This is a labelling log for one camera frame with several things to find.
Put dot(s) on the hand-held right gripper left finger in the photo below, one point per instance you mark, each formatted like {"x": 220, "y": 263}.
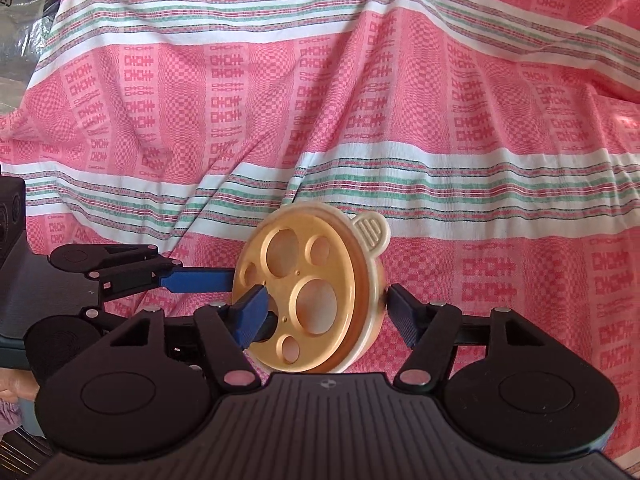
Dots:
{"x": 250, "y": 317}

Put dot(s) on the pink patterned blanket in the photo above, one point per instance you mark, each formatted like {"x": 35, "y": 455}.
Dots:
{"x": 450, "y": 110}

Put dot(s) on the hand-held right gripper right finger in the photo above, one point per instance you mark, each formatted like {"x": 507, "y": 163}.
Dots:
{"x": 404, "y": 317}

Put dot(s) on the orange round plastic toy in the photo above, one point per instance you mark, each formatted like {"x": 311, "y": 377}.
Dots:
{"x": 300, "y": 260}

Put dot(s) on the clear plastic sheet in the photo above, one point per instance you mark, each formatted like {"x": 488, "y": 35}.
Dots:
{"x": 25, "y": 35}

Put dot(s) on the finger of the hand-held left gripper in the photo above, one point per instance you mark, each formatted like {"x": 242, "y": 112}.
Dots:
{"x": 115, "y": 316}
{"x": 200, "y": 280}

